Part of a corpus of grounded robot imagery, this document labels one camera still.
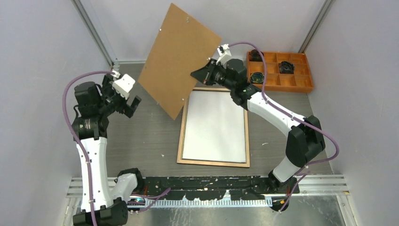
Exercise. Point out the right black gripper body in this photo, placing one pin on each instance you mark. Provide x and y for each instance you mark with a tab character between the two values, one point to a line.
218	76

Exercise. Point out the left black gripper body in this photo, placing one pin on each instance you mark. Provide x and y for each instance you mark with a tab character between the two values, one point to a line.
112	100

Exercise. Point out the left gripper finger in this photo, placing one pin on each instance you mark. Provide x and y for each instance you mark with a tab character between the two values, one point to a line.
128	111
134	105

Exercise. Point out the brown backing board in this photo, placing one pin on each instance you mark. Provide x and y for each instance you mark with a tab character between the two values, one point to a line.
183	45

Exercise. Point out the landscape photo print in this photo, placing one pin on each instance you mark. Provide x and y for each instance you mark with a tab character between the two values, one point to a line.
215	131

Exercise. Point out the wooden picture frame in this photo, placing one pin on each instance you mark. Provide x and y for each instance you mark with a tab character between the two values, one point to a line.
215	163

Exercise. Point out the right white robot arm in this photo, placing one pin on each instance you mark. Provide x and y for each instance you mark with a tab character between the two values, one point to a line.
304	139

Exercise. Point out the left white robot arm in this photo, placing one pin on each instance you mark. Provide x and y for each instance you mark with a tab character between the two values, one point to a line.
102	205

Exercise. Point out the black green tape roll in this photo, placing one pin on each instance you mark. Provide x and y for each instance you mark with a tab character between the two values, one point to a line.
257	78

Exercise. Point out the black tape roll back left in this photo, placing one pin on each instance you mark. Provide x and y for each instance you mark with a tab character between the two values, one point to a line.
255	56

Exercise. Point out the black tape roll middle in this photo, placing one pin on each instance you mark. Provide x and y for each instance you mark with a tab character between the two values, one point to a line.
286	67

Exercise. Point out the orange compartment tray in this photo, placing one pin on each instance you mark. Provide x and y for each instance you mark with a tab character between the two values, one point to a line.
301	81

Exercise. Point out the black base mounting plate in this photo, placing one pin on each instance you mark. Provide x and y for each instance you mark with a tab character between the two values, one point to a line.
212	187

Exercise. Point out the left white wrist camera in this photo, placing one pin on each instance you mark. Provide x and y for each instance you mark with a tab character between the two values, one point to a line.
122	84

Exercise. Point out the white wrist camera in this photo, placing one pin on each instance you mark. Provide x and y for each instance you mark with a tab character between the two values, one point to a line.
224	54
122	84

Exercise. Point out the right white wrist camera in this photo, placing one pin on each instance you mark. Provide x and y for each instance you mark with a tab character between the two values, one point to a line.
224	54

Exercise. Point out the aluminium front rail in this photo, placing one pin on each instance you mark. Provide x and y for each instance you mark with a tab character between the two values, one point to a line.
311	185

